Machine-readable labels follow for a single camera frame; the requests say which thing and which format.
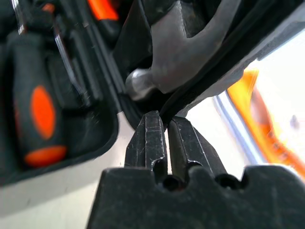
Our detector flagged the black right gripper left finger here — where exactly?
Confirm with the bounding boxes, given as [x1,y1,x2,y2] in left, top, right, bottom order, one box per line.
[123,110,168,173]

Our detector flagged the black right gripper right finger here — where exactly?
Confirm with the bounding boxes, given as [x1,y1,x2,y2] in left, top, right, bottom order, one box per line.
[167,116,227,183]

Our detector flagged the black plastic tool case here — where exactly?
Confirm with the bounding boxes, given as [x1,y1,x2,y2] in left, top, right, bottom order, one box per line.
[0,0,305,188]

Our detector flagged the short screwdriver black orange handle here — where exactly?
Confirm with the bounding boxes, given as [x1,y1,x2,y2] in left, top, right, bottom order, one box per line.
[6,32,69,169]

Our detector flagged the yellow canvas sneaker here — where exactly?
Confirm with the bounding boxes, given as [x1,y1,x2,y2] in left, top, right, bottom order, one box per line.
[213,67,305,178]

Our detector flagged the claw hammer black orange handle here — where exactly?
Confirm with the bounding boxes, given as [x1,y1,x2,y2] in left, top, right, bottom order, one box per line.
[125,0,241,102]

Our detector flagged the orange handled pliers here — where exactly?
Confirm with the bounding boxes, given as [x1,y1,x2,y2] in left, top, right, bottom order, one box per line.
[87,0,121,42]

